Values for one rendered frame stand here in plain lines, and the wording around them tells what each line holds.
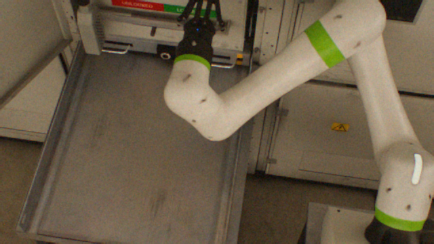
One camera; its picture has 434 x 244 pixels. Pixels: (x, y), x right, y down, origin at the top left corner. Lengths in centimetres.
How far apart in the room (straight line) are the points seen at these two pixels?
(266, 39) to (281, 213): 101
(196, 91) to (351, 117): 90
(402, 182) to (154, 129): 76
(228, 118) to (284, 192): 125
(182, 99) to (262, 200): 133
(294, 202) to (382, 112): 111
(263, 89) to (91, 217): 63
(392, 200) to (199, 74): 57
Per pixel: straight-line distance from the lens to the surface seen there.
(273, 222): 259
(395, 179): 149
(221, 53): 188
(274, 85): 142
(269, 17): 176
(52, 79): 226
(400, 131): 163
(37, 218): 174
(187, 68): 140
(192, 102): 137
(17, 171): 281
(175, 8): 176
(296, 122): 219
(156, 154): 177
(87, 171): 177
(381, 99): 161
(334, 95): 203
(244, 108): 144
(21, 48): 192
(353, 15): 139
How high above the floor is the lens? 241
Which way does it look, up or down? 60 degrees down
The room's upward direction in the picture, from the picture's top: 2 degrees clockwise
